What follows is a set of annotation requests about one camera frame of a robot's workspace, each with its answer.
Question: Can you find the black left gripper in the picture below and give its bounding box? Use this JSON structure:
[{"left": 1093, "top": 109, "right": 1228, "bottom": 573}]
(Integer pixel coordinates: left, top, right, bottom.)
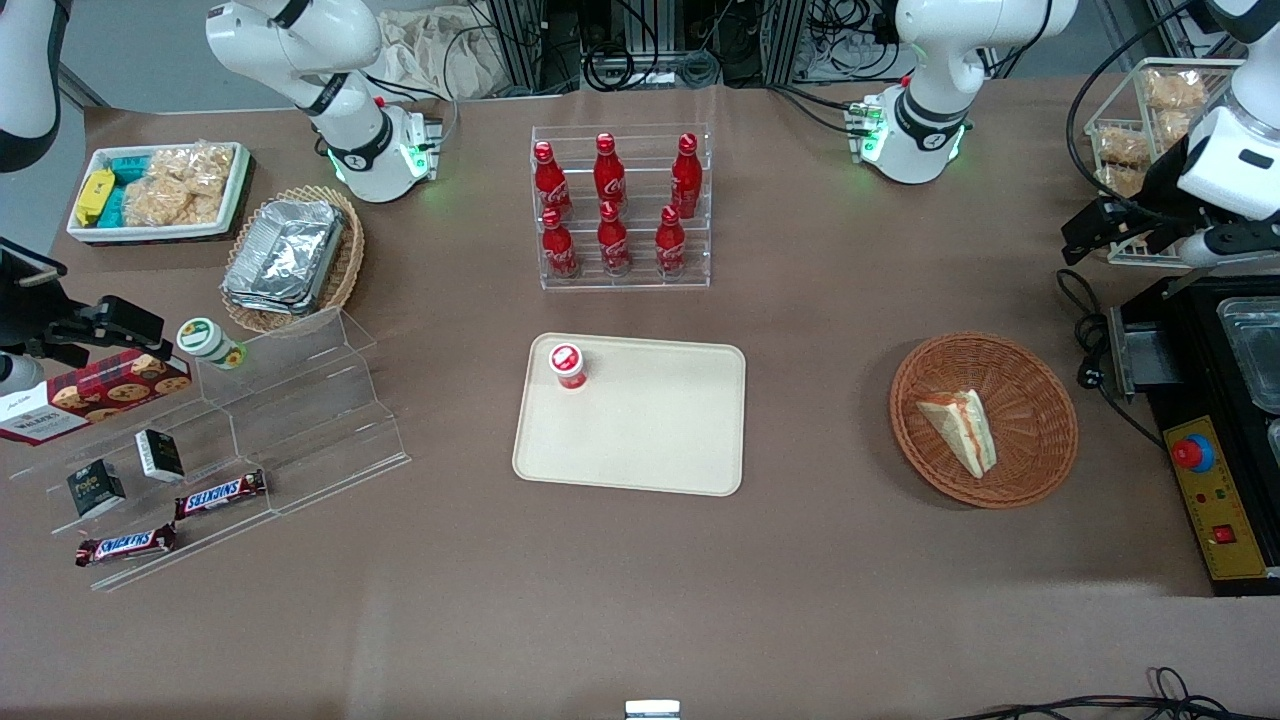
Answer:
[{"left": 1061, "top": 190, "right": 1201, "bottom": 266}]

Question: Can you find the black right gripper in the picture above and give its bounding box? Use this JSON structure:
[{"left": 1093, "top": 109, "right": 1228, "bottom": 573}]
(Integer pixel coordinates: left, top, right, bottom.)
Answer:
[{"left": 0, "top": 240, "right": 167, "bottom": 368}]

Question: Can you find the triangular sandwich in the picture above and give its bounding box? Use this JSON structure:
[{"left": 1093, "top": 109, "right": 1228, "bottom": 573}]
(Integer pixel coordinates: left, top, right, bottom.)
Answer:
[{"left": 917, "top": 389, "right": 999, "bottom": 480}]

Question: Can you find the aluminium foil tray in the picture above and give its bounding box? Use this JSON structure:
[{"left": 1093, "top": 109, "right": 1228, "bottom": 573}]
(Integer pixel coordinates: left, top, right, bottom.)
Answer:
[
  {"left": 222, "top": 284, "right": 323, "bottom": 317},
  {"left": 224, "top": 198, "right": 347, "bottom": 303}
]

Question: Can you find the round brown wicker basket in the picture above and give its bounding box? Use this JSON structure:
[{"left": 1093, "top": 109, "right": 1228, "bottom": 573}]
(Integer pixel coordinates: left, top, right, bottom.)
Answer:
[{"left": 889, "top": 331, "right": 1079, "bottom": 510}]

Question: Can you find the oval tan wicker basket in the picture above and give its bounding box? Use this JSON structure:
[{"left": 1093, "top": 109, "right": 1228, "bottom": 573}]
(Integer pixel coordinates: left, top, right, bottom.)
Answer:
[{"left": 220, "top": 185, "right": 365, "bottom": 334}]

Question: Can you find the beige plastic tray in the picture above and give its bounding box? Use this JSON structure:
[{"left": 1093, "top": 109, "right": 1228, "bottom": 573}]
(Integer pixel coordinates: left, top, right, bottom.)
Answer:
[{"left": 512, "top": 333, "right": 747, "bottom": 497}]

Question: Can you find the red tartan cookie box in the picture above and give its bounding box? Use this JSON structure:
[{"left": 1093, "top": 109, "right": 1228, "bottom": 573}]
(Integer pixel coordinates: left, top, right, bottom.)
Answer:
[{"left": 0, "top": 349, "right": 193, "bottom": 446}]

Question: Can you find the green lidded yogurt cup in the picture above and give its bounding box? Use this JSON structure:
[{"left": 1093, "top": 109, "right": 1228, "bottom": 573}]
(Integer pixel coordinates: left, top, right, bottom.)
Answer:
[{"left": 177, "top": 317, "right": 247, "bottom": 370}]

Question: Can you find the white rectangular snack bin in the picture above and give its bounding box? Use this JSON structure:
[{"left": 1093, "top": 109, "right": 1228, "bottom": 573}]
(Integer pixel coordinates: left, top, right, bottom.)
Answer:
[{"left": 66, "top": 142, "right": 251, "bottom": 244}]

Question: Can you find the yellow snack pack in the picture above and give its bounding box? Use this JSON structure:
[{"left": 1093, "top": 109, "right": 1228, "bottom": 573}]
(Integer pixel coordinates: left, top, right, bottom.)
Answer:
[{"left": 76, "top": 170, "right": 117, "bottom": 227}]

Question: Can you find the black heating machine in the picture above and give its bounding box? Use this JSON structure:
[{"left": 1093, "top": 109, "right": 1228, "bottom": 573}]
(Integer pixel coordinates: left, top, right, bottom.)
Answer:
[{"left": 1108, "top": 275, "right": 1280, "bottom": 598}]

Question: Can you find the small black box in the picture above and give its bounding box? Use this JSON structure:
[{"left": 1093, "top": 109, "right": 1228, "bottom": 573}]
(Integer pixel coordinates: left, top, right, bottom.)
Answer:
[
  {"left": 67, "top": 459, "right": 127, "bottom": 519},
  {"left": 135, "top": 429, "right": 186, "bottom": 483}
]

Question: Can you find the clear bag of crackers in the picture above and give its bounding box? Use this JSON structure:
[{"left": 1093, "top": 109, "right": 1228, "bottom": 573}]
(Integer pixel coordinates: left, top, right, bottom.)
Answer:
[
  {"left": 124, "top": 176, "right": 224, "bottom": 228},
  {"left": 148, "top": 144, "right": 237, "bottom": 193}
]

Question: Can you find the steel food pan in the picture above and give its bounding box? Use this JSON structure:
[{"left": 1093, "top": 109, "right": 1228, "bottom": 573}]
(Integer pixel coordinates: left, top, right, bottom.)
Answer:
[{"left": 1217, "top": 297, "right": 1280, "bottom": 414}]

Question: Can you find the Snickers chocolate bar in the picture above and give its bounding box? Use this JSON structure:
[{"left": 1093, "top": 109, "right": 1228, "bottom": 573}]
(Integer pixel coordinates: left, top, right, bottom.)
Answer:
[
  {"left": 175, "top": 470, "right": 268, "bottom": 520},
  {"left": 75, "top": 523, "right": 178, "bottom": 568}
]

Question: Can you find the clear acrylic step stand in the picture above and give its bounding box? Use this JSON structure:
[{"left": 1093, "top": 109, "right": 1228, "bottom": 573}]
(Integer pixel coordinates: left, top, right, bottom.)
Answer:
[{"left": 10, "top": 305, "right": 411, "bottom": 593}]

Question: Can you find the yellow control panel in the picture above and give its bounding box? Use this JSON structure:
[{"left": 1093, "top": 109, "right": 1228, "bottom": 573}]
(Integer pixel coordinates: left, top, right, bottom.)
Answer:
[{"left": 1163, "top": 415, "right": 1271, "bottom": 583}]

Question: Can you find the red cola bottle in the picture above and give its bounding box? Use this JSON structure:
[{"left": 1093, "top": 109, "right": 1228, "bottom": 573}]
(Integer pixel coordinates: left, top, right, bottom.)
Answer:
[
  {"left": 655, "top": 205, "right": 687, "bottom": 278},
  {"left": 533, "top": 141, "right": 573, "bottom": 221},
  {"left": 671, "top": 133, "right": 703, "bottom": 219},
  {"left": 597, "top": 201, "right": 632, "bottom": 277},
  {"left": 594, "top": 133, "right": 627, "bottom": 211},
  {"left": 541, "top": 208, "right": 580, "bottom": 280}
]

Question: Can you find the crumpled beige cloth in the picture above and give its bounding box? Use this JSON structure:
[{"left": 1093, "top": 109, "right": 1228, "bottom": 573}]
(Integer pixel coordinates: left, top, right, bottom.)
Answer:
[{"left": 375, "top": 8, "right": 507, "bottom": 101}]

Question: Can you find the clear acrylic bottle rack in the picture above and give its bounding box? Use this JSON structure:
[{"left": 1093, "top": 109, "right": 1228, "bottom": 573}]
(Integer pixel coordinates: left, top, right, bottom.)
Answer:
[{"left": 531, "top": 124, "right": 712, "bottom": 292}]

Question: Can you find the red lidded yogurt cup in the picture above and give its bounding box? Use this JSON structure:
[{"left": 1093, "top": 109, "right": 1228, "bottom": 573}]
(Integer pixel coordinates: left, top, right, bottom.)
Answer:
[{"left": 548, "top": 342, "right": 589, "bottom": 392}]

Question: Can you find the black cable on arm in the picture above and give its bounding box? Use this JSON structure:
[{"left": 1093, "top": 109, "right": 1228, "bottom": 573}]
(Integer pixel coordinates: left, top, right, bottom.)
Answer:
[{"left": 1064, "top": 12, "right": 1233, "bottom": 219}]

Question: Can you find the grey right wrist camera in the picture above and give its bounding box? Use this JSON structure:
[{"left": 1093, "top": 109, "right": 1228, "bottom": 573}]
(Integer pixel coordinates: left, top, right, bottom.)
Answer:
[{"left": 0, "top": 354, "right": 47, "bottom": 397}]

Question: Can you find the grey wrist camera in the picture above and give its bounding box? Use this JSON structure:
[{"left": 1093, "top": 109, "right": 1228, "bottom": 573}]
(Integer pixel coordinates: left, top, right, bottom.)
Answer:
[
  {"left": 1175, "top": 221, "right": 1280, "bottom": 270},
  {"left": 0, "top": 354, "right": 47, "bottom": 397}
]

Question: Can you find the white wire basket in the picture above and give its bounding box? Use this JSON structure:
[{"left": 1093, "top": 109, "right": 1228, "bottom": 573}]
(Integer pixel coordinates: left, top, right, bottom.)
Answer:
[{"left": 1085, "top": 58, "right": 1247, "bottom": 268}]

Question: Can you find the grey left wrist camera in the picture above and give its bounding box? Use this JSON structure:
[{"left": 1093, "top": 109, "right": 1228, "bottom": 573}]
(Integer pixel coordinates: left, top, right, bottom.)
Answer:
[{"left": 1175, "top": 221, "right": 1280, "bottom": 270}]

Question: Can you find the black power cable with plug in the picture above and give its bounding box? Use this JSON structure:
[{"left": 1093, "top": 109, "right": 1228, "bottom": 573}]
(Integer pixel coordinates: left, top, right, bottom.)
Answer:
[{"left": 1056, "top": 268, "right": 1166, "bottom": 448}]

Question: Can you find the aluminium frame post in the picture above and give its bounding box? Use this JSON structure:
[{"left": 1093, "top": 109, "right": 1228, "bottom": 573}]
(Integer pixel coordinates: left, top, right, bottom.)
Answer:
[
  {"left": 488, "top": 0, "right": 549, "bottom": 97},
  {"left": 762, "top": 0, "right": 811, "bottom": 87}
]

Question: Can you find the black floor cable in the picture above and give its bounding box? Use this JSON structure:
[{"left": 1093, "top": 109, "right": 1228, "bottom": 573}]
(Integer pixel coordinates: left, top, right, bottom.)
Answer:
[{"left": 945, "top": 667, "right": 1280, "bottom": 720}]

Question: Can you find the coiled black cable bundle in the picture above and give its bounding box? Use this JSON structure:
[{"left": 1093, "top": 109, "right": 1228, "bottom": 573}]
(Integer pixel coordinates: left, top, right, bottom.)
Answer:
[{"left": 582, "top": 42, "right": 639, "bottom": 93}]

